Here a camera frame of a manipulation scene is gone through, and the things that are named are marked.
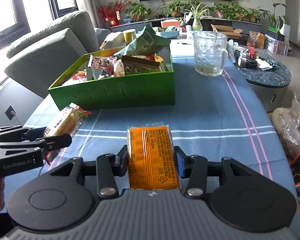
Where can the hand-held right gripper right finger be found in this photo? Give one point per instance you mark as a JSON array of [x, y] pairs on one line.
[[180, 163]]

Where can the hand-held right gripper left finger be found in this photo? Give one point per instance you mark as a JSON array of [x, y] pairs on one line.
[[123, 160]]

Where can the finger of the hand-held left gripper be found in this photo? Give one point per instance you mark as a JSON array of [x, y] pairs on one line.
[[57, 140], [12, 132]]

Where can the clear pastry packet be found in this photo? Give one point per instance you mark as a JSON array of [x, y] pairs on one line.
[[65, 122]]

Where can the orange snack packet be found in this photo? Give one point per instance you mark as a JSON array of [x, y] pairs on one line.
[[152, 155]]

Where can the green cardboard box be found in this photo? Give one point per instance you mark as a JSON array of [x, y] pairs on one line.
[[115, 92]]

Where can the brown round snack packet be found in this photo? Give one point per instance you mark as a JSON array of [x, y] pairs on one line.
[[100, 63]]

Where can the pale green snack bag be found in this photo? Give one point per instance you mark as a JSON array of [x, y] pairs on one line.
[[145, 42]]

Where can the blue striped tablecloth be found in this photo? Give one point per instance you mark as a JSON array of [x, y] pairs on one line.
[[210, 110]]

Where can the red white snack packet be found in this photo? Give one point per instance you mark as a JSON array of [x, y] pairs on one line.
[[76, 77]]

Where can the grey armchair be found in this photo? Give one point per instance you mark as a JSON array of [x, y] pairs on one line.
[[47, 55]]

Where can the round cracker packet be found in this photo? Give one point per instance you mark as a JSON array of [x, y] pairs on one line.
[[118, 68]]

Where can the brown flat snack packet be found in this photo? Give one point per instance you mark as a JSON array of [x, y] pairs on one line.
[[140, 66]]

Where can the clear bag of flatbread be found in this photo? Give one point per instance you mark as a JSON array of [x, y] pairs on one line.
[[287, 125]]

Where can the clear plastic pitcher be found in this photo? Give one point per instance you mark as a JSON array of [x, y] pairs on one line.
[[207, 52]]

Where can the small dark jar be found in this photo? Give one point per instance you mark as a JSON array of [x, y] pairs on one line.
[[242, 61]]

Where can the dark speckled round table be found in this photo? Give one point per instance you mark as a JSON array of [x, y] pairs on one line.
[[265, 77]]

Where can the yellow can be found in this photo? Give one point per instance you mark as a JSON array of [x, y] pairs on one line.
[[129, 36]]

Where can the large window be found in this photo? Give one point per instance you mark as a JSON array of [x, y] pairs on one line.
[[5, 7]]

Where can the white plastic bag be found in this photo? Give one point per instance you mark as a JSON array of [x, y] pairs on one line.
[[232, 48]]

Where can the teal tray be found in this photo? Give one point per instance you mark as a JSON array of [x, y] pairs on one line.
[[167, 33]]

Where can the red flower plant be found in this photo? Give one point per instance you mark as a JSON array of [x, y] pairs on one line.
[[107, 11]]

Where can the open cardboard box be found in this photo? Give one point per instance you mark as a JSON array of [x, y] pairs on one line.
[[225, 32]]

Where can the spider plant in glass vase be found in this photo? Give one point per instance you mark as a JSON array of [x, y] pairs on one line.
[[197, 25]]

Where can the orange red box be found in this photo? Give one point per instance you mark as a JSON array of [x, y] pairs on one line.
[[170, 23]]

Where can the white curtain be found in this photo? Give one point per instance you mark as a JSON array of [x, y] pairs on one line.
[[87, 0]]

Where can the potted green plant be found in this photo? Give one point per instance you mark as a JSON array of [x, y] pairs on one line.
[[176, 8], [137, 11]]

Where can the clear storage box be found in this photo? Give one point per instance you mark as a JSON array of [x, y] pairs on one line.
[[277, 46]]

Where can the small green black box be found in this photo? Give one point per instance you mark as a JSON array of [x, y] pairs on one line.
[[275, 33]]

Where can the row of potted plants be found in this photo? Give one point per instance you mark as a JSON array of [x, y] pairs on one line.
[[232, 11]]

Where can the large leaf plant white pot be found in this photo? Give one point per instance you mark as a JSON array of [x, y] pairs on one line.
[[277, 20]]

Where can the wall socket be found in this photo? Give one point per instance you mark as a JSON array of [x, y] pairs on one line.
[[10, 112]]

